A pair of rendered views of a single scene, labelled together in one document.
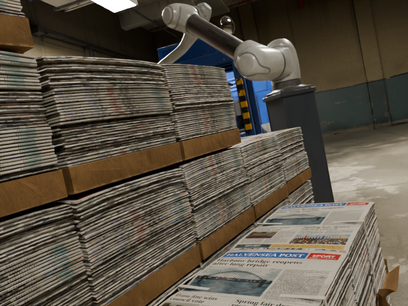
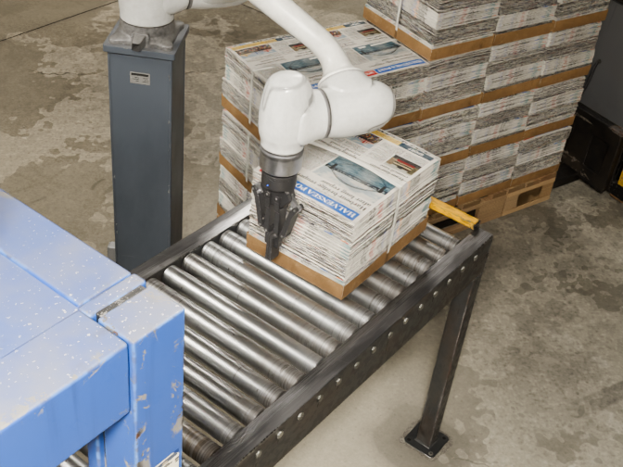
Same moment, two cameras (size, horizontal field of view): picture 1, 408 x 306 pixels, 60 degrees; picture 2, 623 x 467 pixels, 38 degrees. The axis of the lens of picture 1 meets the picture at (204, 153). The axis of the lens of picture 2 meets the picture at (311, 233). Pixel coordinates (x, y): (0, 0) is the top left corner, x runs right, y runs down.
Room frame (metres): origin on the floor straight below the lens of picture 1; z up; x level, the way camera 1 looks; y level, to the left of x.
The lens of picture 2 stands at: (4.01, 0.76, 2.18)
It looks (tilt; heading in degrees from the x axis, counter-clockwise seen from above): 37 degrees down; 198
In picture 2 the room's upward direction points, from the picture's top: 7 degrees clockwise
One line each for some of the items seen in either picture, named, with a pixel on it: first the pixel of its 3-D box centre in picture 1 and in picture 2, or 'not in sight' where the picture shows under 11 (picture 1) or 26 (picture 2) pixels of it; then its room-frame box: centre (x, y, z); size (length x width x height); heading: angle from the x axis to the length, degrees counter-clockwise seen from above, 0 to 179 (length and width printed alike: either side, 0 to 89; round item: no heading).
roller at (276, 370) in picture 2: not in sight; (221, 334); (2.68, 0.15, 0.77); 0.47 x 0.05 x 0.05; 74
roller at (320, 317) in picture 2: not in sight; (277, 292); (2.49, 0.20, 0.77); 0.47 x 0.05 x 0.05; 74
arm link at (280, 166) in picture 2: not in sight; (281, 157); (2.52, 0.19, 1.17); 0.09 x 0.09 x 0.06
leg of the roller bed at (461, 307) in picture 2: not in sight; (447, 361); (2.06, 0.58, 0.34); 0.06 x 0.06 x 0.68; 74
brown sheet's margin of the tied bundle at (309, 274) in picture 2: not in sight; (312, 250); (2.37, 0.24, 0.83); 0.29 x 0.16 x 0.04; 75
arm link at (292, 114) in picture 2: not in sight; (291, 109); (2.51, 0.20, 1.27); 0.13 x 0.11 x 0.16; 135
